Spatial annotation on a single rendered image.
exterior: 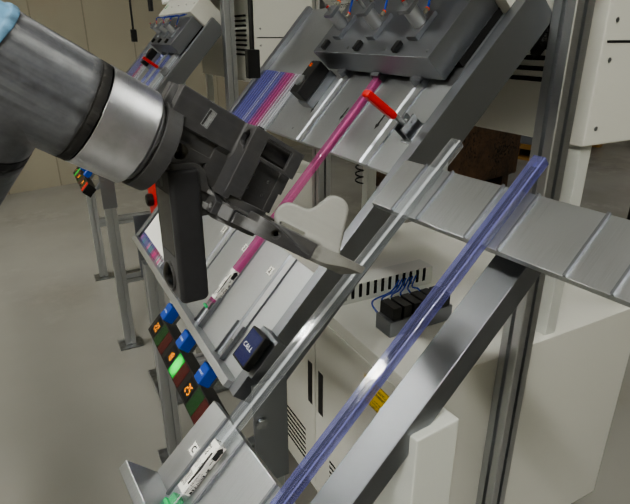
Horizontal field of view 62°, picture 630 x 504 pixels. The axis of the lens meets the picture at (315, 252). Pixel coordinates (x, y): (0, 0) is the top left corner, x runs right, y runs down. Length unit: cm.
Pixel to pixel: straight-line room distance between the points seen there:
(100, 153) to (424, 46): 55
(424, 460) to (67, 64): 46
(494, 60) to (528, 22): 8
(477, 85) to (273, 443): 58
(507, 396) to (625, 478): 84
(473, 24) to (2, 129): 65
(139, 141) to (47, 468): 154
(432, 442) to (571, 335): 69
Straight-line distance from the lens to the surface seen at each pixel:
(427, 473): 60
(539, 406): 126
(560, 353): 122
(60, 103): 38
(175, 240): 43
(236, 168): 42
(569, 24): 89
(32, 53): 38
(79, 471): 180
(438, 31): 84
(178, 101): 42
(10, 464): 191
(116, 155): 39
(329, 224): 45
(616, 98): 107
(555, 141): 90
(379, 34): 94
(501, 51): 84
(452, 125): 79
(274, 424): 76
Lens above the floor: 118
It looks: 22 degrees down
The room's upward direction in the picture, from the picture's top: straight up
